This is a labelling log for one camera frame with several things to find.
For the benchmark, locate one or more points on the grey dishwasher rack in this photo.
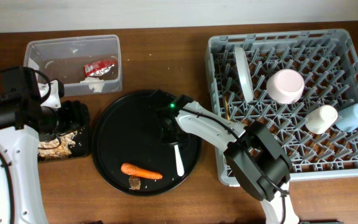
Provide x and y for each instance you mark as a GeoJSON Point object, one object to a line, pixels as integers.
{"type": "Point", "coordinates": [327, 61]}

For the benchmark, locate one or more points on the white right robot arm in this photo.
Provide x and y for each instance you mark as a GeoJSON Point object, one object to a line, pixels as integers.
{"type": "Point", "coordinates": [257, 160]}

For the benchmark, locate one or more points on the black rectangular tray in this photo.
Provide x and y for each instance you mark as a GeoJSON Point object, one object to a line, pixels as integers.
{"type": "Point", "coordinates": [81, 149]}

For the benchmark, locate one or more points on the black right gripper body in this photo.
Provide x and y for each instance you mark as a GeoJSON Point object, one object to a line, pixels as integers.
{"type": "Point", "coordinates": [169, 136]}

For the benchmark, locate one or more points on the red strawberry snack wrapper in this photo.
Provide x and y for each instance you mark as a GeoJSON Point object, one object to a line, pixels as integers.
{"type": "Point", "coordinates": [99, 68]}

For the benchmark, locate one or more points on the pink plastic bowl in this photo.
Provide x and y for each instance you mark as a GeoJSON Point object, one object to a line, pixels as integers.
{"type": "Point", "coordinates": [285, 86]}

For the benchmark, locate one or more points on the round black serving tray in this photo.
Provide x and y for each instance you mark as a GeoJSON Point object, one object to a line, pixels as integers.
{"type": "Point", "coordinates": [130, 131]}

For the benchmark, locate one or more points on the brown food scrap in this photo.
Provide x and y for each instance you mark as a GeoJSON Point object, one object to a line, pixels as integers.
{"type": "Point", "coordinates": [134, 183]}

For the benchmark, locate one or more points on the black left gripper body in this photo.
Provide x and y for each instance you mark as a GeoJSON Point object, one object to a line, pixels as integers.
{"type": "Point", "coordinates": [62, 121]}

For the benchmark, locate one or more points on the white tissue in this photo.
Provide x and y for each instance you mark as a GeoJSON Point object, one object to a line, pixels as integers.
{"type": "Point", "coordinates": [94, 83]}

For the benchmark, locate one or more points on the white plastic fork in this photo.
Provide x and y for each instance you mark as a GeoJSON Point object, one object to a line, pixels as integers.
{"type": "Point", "coordinates": [179, 162]}

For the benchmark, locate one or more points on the small white cup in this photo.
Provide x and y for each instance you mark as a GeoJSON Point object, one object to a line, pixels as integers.
{"type": "Point", "coordinates": [321, 119]}

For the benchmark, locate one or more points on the wooden chopstick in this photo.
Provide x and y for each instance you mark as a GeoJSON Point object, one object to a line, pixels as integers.
{"type": "Point", "coordinates": [226, 106]}

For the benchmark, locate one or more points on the rice and peanut scraps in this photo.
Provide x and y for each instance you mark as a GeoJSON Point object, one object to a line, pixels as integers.
{"type": "Point", "coordinates": [58, 148]}

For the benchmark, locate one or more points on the clear plastic waste bin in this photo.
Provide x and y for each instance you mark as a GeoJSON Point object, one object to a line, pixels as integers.
{"type": "Point", "coordinates": [64, 58]}

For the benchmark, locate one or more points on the light blue plastic cup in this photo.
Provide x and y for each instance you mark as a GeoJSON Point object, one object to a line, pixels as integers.
{"type": "Point", "coordinates": [349, 118]}

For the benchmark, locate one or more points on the grey plate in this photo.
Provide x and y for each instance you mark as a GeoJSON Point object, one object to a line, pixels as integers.
{"type": "Point", "coordinates": [243, 72]}

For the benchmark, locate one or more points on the orange carrot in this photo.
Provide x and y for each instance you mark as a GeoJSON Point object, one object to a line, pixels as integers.
{"type": "Point", "coordinates": [130, 169]}

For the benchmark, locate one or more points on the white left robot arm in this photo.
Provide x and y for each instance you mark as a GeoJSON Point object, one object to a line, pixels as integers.
{"type": "Point", "coordinates": [30, 112]}

